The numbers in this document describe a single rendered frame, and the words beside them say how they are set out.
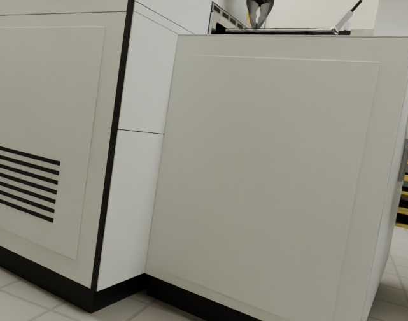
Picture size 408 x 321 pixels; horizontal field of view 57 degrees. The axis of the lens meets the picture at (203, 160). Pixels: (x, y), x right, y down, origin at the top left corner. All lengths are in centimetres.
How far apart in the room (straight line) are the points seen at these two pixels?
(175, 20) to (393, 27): 58
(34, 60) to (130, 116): 39
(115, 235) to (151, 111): 36
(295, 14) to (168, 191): 381
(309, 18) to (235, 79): 369
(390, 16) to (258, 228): 61
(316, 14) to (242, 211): 386
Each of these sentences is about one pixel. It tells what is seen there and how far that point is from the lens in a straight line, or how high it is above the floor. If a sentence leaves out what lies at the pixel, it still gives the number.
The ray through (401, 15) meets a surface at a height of 88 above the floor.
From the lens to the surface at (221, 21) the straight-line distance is 139.
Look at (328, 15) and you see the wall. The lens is 470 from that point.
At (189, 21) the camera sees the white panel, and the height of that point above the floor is 87.
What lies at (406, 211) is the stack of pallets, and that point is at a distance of 354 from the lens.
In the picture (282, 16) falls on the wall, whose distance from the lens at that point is 477.
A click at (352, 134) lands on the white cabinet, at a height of 59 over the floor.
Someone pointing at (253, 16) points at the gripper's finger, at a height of 94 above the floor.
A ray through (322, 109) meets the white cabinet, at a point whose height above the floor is 64.
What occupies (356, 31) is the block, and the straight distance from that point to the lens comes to 125.
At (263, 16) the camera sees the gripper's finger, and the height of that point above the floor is 95.
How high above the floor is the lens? 55
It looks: 5 degrees down
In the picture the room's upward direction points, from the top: 9 degrees clockwise
